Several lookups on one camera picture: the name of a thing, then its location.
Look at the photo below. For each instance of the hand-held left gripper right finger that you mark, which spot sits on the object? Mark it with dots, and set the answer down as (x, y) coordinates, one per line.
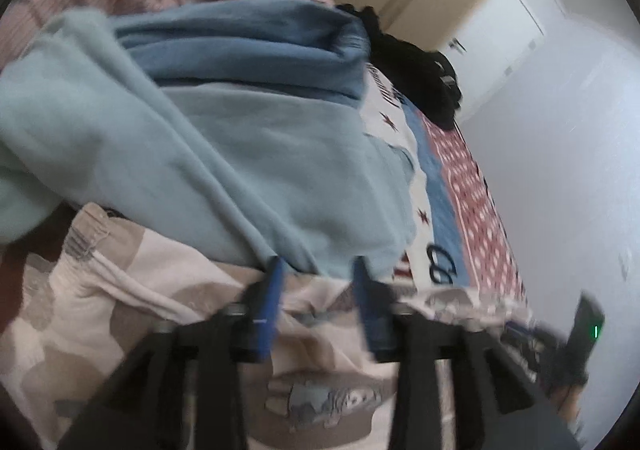
(371, 312)

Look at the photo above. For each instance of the white door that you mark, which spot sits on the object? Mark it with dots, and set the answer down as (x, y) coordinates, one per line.
(500, 44)

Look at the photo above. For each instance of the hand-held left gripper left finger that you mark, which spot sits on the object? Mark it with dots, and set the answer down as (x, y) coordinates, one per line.
(266, 311)

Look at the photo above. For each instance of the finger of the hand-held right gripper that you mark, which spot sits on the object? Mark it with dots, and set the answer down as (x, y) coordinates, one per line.
(522, 334)

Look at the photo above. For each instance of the dark brown cloth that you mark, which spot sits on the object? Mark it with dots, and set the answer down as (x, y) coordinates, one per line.
(32, 240)

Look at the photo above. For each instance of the light blue garment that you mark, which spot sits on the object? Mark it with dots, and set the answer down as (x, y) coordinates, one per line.
(200, 154)

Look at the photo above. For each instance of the beige patterned pants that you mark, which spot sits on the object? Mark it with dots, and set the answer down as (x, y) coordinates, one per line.
(125, 305)

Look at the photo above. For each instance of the printed star bed sheet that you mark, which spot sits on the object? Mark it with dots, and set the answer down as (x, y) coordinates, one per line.
(465, 180)

